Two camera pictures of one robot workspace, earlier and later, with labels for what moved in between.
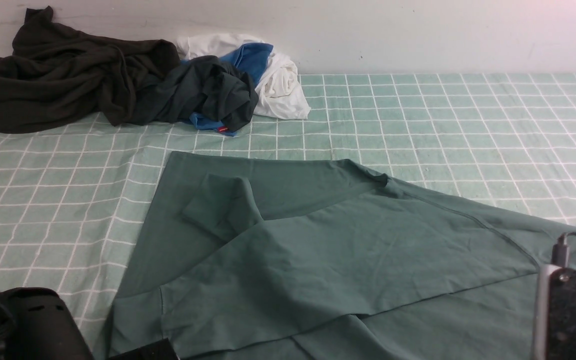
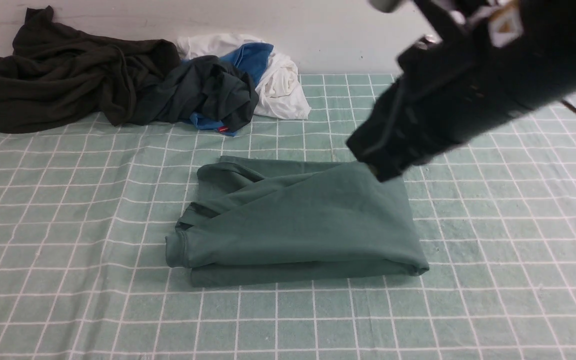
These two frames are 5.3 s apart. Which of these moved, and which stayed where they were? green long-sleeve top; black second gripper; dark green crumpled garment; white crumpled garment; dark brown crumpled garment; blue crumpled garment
Moved: black second gripper; green long-sleeve top
Stayed: white crumpled garment; blue crumpled garment; dark green crumpled garment; dark brown crumpled garment
